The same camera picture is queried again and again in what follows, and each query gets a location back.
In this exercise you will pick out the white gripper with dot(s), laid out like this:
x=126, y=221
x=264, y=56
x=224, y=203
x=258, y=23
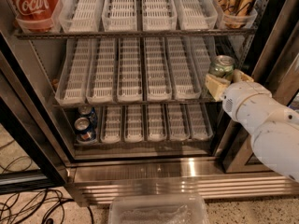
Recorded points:
x=244, y=99

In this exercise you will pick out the green soda can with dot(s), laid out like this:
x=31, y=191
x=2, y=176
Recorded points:
x=222, y=66

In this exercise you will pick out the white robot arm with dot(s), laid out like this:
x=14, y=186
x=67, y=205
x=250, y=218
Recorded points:
x=273, y=127

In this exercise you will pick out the middle shelf rightmost tray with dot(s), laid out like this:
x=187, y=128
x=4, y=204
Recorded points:
x=203, y=51

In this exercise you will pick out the shelf tray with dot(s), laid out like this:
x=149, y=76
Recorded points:
x=203, y=51
x=39, y=19
x=233, y=19

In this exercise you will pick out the fridge glass door right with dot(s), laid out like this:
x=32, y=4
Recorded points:
x=273, y=59

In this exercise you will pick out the fridge glass door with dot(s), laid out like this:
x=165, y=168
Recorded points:
x=273, y=59
x=23, y=122

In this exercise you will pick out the top shelf rightmost tray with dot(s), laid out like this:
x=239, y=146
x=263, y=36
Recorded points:
x=233, y=19

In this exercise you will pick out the stainless steel fridge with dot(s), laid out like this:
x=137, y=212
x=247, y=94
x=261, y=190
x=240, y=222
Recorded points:
x=138, y=149

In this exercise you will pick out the rear blue soda can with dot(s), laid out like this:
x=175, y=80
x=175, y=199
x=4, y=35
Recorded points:
x=89, y=113

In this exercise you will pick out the blue soda can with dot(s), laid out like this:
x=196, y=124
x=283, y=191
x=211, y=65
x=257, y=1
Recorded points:
x=85, y=129
x=89, y=113

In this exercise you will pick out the front blue soda can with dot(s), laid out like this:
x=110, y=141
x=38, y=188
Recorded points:
x=85, y=129

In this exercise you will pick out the top shelf leftmost tray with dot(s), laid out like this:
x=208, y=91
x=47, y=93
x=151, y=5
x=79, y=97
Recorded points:
x=39, y=19

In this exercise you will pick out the fridge glass door left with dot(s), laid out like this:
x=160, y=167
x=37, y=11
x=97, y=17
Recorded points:
x=23, y=122

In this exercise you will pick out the red Coca-Cola can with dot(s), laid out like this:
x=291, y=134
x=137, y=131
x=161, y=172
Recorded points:
x=33, y=3

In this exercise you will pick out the gold patterned cans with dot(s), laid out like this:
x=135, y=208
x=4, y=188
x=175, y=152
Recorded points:
x=236, y=0

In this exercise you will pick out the clear plastic bin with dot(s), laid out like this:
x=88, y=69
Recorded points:
x=159, y=209

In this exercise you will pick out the top shelf wire rack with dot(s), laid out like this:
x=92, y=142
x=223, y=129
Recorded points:
x=134, y=34

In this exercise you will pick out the shelf wire rack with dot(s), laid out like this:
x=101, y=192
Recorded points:
x=204, y=101
x=134, y=34

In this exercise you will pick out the middle shelf wire rack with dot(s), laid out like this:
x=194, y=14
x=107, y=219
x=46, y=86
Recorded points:
x=204, y=101

